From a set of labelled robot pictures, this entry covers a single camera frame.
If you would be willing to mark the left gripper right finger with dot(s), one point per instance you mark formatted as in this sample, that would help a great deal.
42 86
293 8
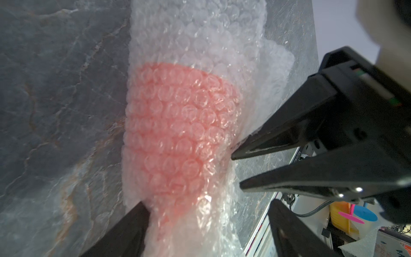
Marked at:
291 236

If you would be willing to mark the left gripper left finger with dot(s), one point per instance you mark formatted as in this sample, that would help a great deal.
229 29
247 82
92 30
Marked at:
126 238

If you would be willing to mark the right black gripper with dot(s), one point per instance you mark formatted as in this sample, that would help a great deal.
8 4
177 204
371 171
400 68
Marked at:
367 135

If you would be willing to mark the red plastic wine glass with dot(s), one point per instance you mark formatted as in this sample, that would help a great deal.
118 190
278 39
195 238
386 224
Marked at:
180 123

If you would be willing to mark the clear bubble wrap sheet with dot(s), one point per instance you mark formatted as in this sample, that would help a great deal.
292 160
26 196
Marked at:
224 38

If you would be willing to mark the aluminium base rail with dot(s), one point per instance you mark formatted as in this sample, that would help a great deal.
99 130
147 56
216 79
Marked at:
260 242

